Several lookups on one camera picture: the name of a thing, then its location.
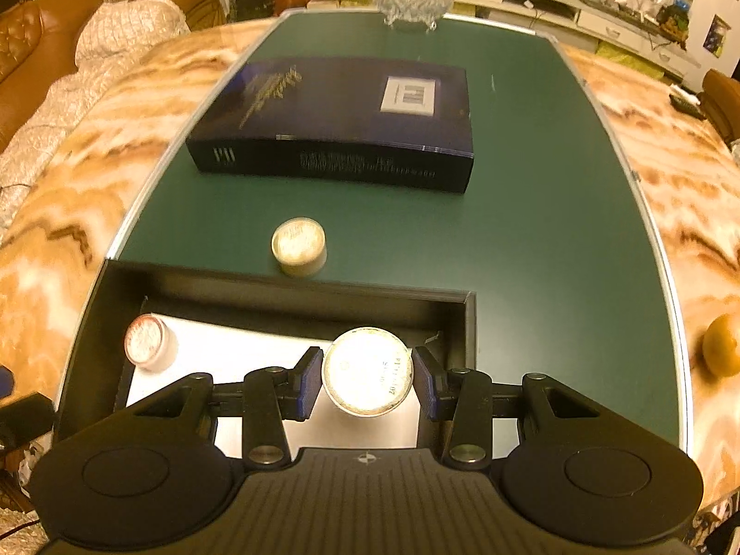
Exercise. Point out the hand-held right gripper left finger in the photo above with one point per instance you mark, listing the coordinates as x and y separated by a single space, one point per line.
309 384

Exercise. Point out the large round white-lid tin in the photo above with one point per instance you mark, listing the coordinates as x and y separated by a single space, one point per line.
367 371

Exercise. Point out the orange fruit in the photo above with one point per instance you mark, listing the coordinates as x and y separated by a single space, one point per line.
721 344

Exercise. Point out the white TV cabinet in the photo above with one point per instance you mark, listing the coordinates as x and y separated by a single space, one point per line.
601 23

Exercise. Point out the small red-lid round jar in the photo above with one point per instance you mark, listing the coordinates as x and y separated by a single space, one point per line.
149 342

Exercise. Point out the black gift box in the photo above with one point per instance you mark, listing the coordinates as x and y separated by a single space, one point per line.
289 300

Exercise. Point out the green desktop board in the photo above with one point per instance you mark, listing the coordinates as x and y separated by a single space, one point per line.
549 243

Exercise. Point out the yellow bag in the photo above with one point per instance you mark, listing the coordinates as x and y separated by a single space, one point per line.
618 52

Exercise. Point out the brown leather armchair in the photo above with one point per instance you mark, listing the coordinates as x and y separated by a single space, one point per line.
722 104

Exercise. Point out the brown leather sofa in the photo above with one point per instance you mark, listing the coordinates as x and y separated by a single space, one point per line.
52 29

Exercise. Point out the tray of ornaments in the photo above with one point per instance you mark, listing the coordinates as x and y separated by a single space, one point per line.
630 6

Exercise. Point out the black remote control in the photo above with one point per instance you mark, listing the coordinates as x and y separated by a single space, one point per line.
688 106

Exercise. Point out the dark blue box lid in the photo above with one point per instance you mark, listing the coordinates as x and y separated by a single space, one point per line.
335 121

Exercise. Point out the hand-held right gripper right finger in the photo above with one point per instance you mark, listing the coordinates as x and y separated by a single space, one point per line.
428 384

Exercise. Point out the wall poster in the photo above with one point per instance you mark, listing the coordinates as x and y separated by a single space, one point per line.
717 34

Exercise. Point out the small white-lid round jar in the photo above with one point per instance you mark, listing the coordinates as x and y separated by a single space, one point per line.
299 246

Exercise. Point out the white quilted sofa cover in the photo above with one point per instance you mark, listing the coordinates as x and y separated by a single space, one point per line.
127 29

